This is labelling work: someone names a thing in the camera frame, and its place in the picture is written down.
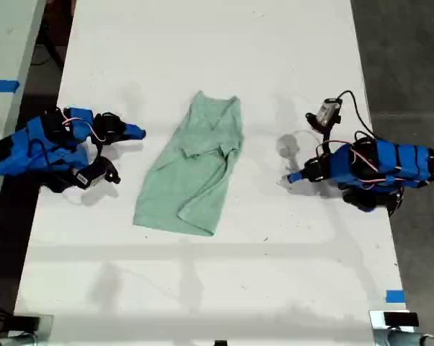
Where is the white metal bracket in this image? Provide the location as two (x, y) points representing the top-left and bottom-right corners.
(368, 309), (420, 346)

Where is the long blue tape strip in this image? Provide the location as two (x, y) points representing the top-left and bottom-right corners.
(0, 79), (21, 94)

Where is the small black box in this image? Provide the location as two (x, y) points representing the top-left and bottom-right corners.
(13, 316), (40, 331)
(384, 312), (420, 327)

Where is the black camera stalk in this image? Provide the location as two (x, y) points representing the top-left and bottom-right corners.
(90, 156), (122, 185)
(305, 112), (335, 147)

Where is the black floor cable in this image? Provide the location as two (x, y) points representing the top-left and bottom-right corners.
(31, 34), (65, 71)

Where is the black camera box white label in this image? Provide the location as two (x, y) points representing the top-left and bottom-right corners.
(71, 168), (95, 190)

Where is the pale green T-shirt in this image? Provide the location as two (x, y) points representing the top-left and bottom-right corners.
(133, 90), (245, 238)

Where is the black camera cable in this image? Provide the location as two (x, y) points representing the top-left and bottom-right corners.
(28, 139), (56, 170)
(335, 89), (378, 141)

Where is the pale side table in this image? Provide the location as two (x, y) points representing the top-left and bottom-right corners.
(0, 0), (47, 231)

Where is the grey metal pipe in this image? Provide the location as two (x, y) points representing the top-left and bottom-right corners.
(386, 329), (434, 346)
(0, 333), (37, 346)

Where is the grey black camera box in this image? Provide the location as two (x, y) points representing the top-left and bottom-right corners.
(316, 97), (342, 127)

